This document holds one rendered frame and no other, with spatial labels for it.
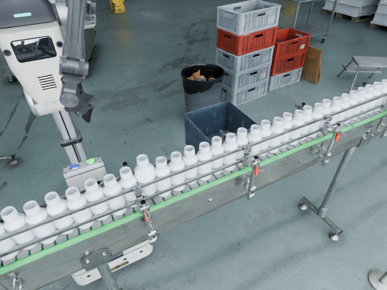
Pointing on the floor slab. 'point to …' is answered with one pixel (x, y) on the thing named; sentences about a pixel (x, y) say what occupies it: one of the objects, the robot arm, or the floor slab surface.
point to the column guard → (117, 6)
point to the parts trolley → (308, 21)
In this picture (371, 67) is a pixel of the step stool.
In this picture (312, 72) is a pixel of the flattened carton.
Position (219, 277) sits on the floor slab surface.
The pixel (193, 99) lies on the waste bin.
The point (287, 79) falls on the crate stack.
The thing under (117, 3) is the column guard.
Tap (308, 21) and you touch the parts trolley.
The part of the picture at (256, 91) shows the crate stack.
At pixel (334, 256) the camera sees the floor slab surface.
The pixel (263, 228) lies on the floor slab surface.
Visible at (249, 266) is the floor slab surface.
